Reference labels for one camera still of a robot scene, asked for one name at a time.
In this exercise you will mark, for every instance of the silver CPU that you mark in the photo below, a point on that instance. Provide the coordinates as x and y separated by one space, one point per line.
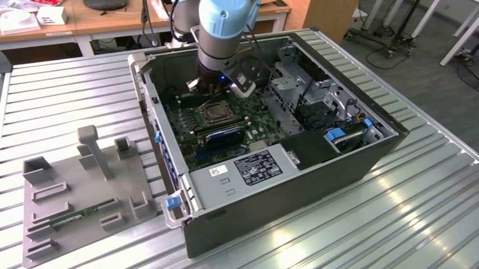
216 112

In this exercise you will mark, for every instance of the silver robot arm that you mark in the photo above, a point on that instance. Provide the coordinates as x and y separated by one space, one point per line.
216 36

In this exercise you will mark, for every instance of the black inner cover panel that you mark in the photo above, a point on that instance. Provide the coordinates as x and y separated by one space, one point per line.
310 151

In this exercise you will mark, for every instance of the green RAM stick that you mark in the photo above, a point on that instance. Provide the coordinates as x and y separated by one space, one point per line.
75 217
220 127

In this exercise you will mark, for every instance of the green motherboard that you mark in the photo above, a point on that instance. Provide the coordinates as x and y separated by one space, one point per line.
262 112

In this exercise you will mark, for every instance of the silver drive cage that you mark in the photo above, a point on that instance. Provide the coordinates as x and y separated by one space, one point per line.
284 84

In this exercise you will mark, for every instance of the black graphics card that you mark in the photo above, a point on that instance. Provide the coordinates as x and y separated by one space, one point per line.
224 138

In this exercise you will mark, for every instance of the blue card retention clip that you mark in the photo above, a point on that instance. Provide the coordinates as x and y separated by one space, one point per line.
156 136

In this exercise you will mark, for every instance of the silver chipset heatsink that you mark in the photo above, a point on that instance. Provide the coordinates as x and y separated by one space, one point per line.
258 146

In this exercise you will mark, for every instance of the wooden desk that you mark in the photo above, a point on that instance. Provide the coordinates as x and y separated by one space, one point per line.
112 19

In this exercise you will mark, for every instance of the hard disk in blue carrier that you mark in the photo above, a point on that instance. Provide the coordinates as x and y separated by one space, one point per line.
335 134

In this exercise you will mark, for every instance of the silver power supply unit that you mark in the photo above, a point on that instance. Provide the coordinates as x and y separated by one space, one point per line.
214 190

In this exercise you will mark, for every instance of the wooden cabinet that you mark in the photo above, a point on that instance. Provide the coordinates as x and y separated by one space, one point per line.
328 19

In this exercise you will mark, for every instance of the black round object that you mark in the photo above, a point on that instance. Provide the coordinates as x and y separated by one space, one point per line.
104 4

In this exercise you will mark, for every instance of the blue plastic clip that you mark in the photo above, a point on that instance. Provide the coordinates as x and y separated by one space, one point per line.
367 122

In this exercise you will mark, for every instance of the white box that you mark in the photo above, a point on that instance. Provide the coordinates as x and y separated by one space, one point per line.
52 15

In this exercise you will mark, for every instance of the black open PC case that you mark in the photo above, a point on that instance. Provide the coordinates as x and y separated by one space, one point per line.
299 213

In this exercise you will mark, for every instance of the gray parts rack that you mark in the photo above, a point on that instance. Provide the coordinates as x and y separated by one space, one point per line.
81 193

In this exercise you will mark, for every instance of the red packaged item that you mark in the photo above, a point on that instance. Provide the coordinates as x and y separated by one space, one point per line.
47 2

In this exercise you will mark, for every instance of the white plastic device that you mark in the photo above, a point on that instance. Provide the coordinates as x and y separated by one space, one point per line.
19 23

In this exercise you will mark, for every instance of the black rolling stand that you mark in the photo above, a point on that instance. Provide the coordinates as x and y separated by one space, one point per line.
404 22

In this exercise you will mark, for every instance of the white table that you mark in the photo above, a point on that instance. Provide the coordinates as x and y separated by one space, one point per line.
426 19
459 45

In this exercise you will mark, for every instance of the small silver wrist camera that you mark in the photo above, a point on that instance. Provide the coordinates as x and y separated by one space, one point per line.
192 85

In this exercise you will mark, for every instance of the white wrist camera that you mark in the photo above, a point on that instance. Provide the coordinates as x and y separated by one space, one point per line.
242 89

